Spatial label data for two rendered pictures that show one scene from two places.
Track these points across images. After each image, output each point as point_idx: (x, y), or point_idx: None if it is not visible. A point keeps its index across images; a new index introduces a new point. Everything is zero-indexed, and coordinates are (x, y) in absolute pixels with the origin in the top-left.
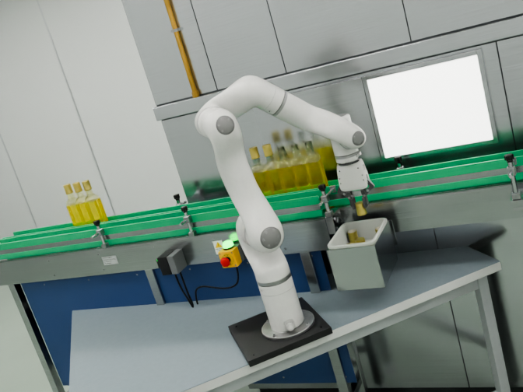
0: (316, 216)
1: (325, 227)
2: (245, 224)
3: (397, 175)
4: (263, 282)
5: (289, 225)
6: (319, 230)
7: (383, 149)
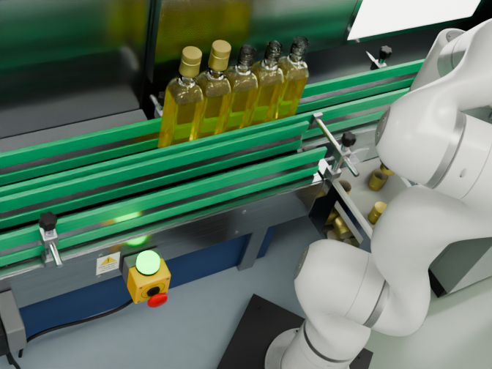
0: (305, 176)
1: (317, 191)
2: (411, 315)
3: (403, 88)
4: (347, 359)
5: (265, 200)
6: (305, 196)
7: (351, 28)
